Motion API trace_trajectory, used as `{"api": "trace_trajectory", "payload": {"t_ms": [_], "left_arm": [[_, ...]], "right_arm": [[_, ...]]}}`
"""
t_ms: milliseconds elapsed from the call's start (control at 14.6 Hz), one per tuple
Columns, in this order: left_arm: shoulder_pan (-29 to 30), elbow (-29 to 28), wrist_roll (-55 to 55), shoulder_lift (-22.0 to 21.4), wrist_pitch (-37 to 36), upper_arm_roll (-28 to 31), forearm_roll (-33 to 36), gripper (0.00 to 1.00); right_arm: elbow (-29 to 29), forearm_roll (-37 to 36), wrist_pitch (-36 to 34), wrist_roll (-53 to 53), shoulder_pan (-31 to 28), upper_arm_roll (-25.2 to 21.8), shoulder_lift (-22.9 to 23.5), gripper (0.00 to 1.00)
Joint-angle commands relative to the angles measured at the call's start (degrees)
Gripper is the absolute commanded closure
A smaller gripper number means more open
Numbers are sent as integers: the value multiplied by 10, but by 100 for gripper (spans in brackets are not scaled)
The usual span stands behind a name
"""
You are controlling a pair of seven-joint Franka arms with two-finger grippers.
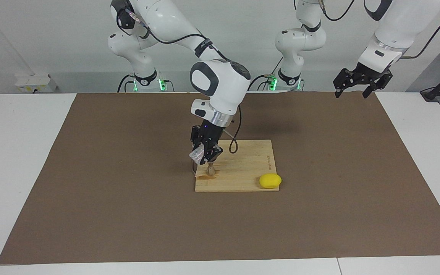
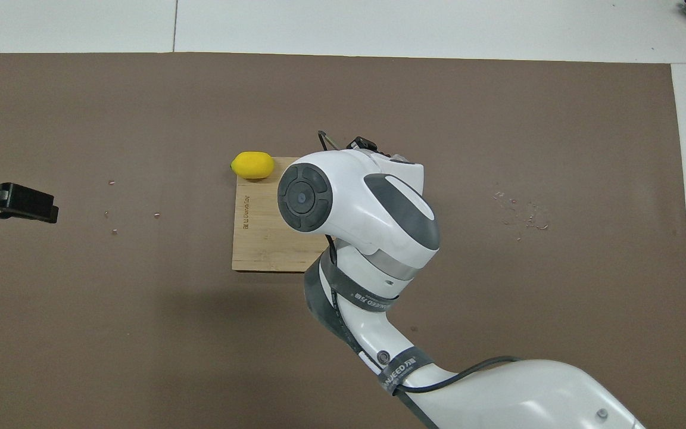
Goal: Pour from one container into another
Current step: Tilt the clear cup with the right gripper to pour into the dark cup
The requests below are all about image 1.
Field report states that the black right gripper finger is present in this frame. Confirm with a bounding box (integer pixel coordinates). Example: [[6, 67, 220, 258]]
[[192, 143, 207, 165], [206, 145, 223, 163]]

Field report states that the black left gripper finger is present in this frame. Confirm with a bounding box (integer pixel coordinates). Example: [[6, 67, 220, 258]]
[[333, 70, 354, 99], [362, 72, 393, 99]]

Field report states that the wooden cutting board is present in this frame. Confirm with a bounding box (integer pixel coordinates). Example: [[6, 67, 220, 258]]
[[191, 139, 280, 192]]

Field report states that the yellow lemon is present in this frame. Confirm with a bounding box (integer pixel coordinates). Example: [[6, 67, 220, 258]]
[[259, 173, 282, 189]]

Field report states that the brown table mat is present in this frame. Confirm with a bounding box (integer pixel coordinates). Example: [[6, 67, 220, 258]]
[[0, 91, 440, 265]]

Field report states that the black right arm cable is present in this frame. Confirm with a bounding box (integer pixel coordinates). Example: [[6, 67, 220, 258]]
[[116, 8, 242, 154]]

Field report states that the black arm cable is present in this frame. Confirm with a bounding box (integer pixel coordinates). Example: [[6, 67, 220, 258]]
[[317, 0, 440, 60], [116, 8, 242, 154]]

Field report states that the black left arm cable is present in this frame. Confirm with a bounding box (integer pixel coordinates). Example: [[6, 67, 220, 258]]
[[317, 0, 440, 60]]

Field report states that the black left base cable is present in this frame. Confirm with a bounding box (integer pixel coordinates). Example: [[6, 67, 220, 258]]
[[247, 57, 283, 91]]

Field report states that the black base cable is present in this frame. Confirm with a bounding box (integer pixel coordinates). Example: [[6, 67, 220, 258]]
[[247, 57, 283, 91], [118, 74, 136, 92]]

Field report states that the black right base cable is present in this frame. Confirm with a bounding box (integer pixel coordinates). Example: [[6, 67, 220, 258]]
[[118, 74, 136, 92]]

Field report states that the white wall power strip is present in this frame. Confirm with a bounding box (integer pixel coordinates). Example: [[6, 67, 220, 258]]
[[15, 74, 57, 93]]

